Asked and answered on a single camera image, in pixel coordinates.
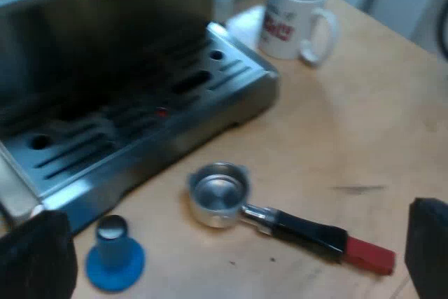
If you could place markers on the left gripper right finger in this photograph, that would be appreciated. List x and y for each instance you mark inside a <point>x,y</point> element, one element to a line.
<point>428,243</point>

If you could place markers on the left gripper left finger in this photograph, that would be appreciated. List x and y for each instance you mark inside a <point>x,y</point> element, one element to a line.
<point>35,260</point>

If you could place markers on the steel espresso machine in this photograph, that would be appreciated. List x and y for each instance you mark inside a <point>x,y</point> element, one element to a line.
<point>115,85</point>

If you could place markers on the bright blue tamper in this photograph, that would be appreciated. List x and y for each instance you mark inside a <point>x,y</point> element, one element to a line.
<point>113,257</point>

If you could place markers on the white mug with red and black print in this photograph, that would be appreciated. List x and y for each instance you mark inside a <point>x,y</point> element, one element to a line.
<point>295,15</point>

